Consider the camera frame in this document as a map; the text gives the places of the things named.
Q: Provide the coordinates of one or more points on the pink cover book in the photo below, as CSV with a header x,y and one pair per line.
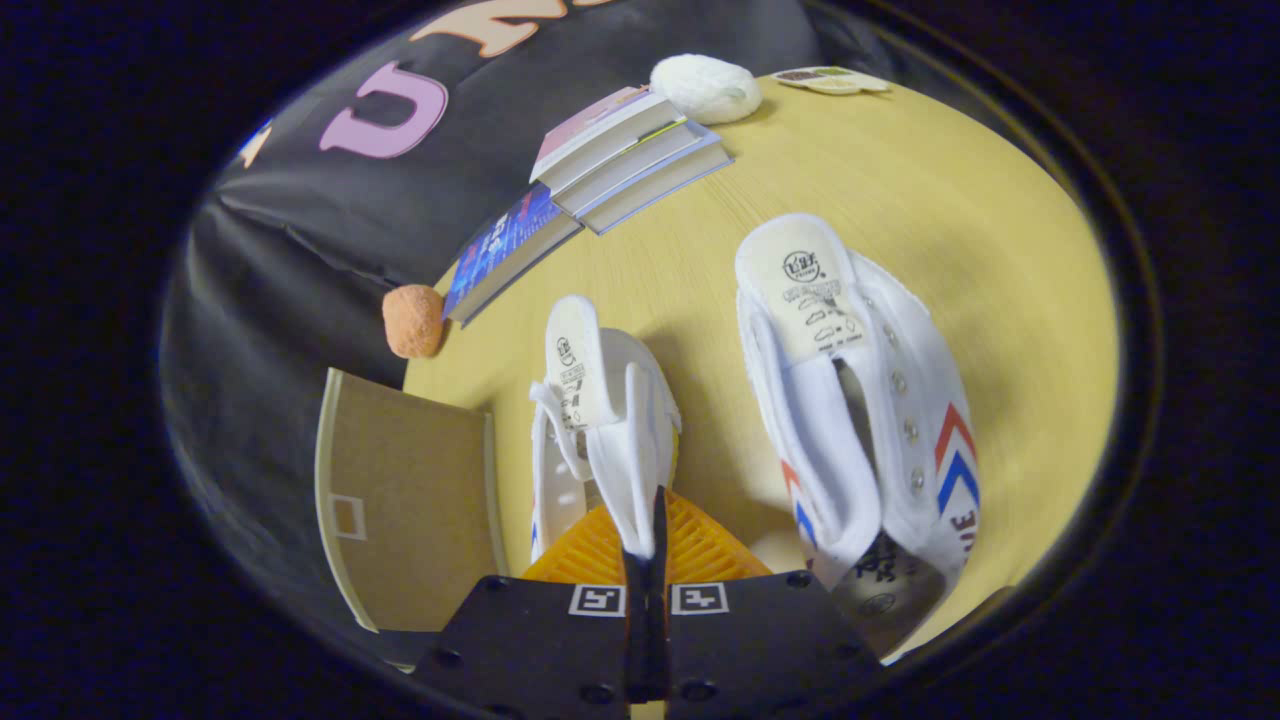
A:
x,y
600,135

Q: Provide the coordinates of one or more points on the pale blue book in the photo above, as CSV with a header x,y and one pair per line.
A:
x,y
670,190

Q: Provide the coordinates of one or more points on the white canvas shoe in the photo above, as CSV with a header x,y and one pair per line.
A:
x,y
630,440
880,420

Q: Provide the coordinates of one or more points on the black backdrop cloth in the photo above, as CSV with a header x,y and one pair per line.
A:
x,y
300,260

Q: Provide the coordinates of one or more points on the white thick book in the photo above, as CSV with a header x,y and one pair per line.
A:
x,y
640,165

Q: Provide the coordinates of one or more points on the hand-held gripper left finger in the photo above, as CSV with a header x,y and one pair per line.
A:
x,y
540,640

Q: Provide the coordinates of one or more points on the blue cover book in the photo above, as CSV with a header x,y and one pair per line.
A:
x,y
500,250

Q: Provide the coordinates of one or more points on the white round bun toy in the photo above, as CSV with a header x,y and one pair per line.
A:
x,y
705,88

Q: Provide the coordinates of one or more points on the small clear snack tray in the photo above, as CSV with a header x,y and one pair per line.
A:
x,y
830,79

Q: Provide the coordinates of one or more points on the orange rough ball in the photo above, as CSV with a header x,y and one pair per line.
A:
x,y
413,320

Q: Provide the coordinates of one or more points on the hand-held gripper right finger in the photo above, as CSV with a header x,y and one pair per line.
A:
x,y
760,640

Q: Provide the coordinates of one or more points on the brown cardboard storage box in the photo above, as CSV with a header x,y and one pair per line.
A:
x,y
410,500

